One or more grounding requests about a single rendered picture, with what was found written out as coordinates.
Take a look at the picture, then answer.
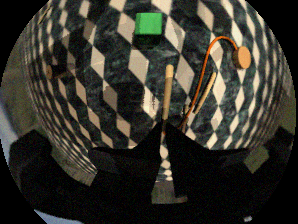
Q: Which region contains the round wooden button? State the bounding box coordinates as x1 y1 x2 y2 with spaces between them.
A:
233 45 251 69

